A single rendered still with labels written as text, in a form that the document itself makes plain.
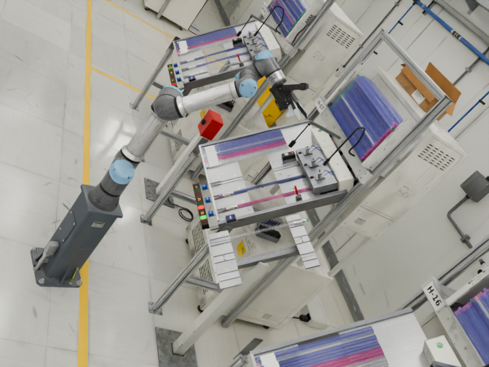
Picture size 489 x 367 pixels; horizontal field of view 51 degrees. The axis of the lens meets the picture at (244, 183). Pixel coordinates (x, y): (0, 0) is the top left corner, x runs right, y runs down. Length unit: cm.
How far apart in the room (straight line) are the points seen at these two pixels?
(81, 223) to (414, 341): 160
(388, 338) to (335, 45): 238
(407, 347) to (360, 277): 235
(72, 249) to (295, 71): 216
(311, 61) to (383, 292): 192
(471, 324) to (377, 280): 237
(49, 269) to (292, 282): 141
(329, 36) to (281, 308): 197
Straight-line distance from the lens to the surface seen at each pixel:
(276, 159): 306
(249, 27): 443
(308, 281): 330
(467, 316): 217
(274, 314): 348
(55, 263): 284
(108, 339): 288
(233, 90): 224
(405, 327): 234
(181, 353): 305
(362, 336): 228
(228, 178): 298
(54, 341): 275
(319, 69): 408
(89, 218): 261
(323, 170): 287
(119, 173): 249
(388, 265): 442
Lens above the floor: 213
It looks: 26 degrees down
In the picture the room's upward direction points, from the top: 40 degrees clockwise
